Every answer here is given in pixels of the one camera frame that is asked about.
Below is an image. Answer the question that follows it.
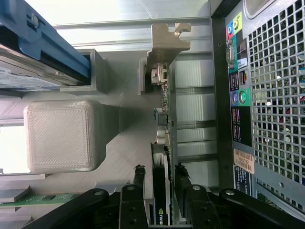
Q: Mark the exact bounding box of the hard disk in blue caddy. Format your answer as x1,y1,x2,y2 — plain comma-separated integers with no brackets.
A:
0,0,93,93

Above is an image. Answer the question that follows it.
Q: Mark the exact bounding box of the open grey PC case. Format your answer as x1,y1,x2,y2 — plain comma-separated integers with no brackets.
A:
211,0,305,220

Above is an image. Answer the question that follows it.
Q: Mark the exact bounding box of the green RAM stick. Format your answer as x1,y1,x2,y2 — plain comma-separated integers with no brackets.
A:
0,192,83,208

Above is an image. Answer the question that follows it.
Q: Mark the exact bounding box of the grey printed parts rack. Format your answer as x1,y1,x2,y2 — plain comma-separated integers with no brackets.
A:
0,49,178,229

